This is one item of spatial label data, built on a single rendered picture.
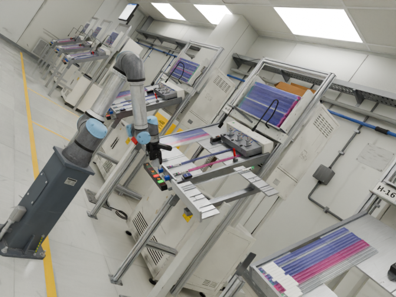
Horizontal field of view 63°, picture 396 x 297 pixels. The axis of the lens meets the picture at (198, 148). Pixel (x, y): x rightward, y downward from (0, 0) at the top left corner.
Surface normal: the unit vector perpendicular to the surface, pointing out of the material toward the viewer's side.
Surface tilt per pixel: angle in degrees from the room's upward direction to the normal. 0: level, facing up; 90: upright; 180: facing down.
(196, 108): 90
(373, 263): 45
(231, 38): 90
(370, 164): 90
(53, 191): 90
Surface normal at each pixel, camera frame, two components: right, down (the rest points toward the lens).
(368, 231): -0.06, -0.89
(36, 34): 0.46, 0.37
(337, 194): -0.67, -0.44
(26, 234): 0.61, 0.47
